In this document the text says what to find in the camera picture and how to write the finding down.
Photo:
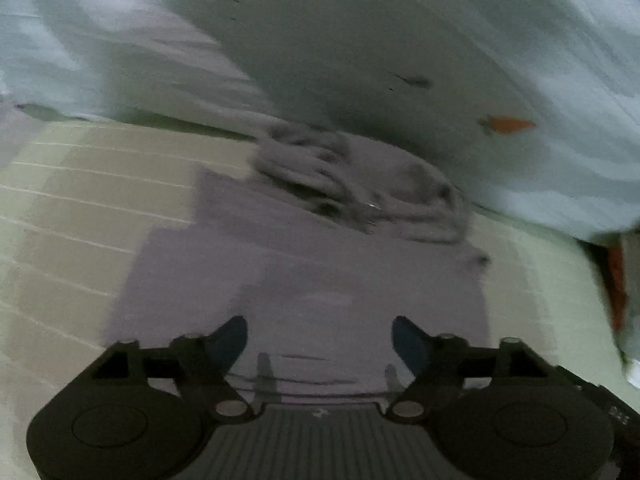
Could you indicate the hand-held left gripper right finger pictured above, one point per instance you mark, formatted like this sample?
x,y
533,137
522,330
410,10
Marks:
x,y
409,342

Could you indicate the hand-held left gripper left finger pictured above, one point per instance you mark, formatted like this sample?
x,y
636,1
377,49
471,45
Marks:
x,y
229,342

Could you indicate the grey hoodie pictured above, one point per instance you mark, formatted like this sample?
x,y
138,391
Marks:
x,y
310,260

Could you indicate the white cloth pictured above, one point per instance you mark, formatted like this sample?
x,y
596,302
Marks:
x,y
634,372

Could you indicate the red cloth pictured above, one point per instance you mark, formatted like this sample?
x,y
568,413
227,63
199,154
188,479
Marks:
x,y
617,285

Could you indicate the light blue carrot print blanket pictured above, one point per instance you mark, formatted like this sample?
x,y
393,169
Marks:
x,y
350,60

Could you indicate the lavender cloth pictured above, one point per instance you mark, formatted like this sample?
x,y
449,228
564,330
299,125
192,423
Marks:
x,y
15,135

